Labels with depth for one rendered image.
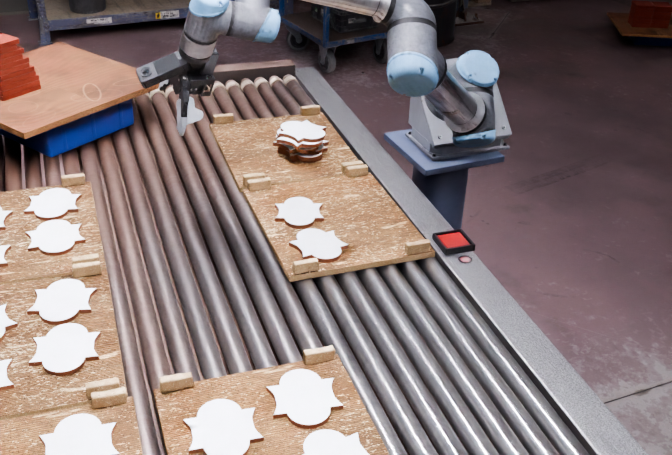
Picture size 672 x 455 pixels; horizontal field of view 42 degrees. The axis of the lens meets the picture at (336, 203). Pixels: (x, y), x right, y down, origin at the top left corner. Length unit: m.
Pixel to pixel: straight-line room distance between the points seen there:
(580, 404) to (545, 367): 0.11
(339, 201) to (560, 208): 2.19
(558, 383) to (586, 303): 1.89
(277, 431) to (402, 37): 0.95
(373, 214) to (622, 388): 1.40
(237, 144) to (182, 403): 1.05
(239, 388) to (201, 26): 0.75
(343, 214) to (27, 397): 0.87
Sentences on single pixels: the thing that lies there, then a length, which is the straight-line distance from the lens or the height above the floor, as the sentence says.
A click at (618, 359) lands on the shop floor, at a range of 3.34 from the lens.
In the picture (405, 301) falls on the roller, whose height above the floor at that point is 0.91.
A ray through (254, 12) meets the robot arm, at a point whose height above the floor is 1.44.
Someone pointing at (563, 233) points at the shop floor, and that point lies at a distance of 4.02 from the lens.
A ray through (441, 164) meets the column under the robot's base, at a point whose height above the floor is 0.87.
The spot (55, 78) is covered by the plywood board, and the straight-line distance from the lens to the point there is 2.70.
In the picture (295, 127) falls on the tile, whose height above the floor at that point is 1.02.
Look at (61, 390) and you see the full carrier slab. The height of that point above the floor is 0.94.
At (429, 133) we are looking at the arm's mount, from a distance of 2.54.
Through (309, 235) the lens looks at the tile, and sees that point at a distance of 2.00.
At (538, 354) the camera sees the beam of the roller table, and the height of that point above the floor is 0.92.
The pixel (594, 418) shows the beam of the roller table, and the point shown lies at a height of 0.92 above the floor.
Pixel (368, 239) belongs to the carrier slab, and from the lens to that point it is 2.02.
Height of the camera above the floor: 2.00
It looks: 29 degrees down
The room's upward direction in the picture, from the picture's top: 2 degrees clockwise
